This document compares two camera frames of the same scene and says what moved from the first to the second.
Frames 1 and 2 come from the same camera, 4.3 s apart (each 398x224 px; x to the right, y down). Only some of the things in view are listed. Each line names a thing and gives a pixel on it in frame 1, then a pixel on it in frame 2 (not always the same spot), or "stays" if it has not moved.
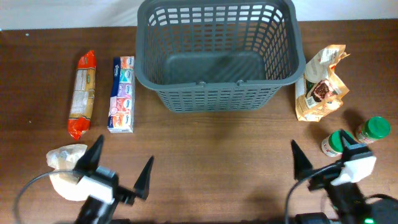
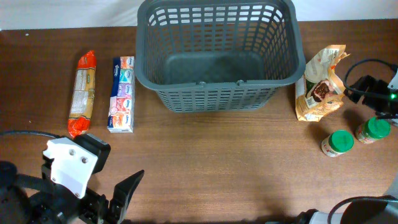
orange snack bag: [320, 90] stays
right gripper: [303, 165] → [377, 86]
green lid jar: [374, 128] stays
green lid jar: [334, 144] stays
